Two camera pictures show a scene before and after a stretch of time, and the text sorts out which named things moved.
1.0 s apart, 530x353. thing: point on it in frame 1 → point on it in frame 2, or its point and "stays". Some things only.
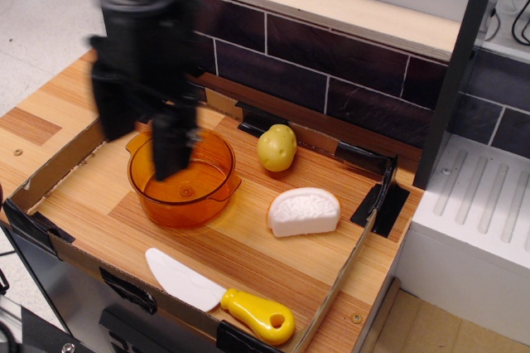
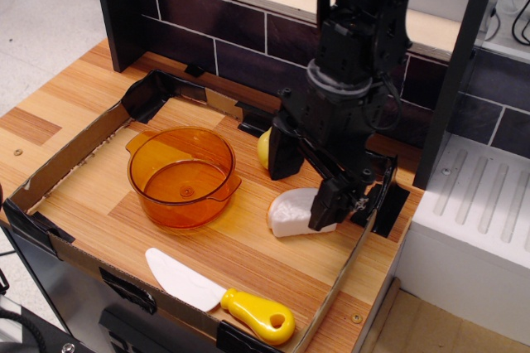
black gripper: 142,67 → 334,118
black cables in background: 525,41 stays
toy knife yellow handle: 272,324 stays
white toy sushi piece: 303,210 stays
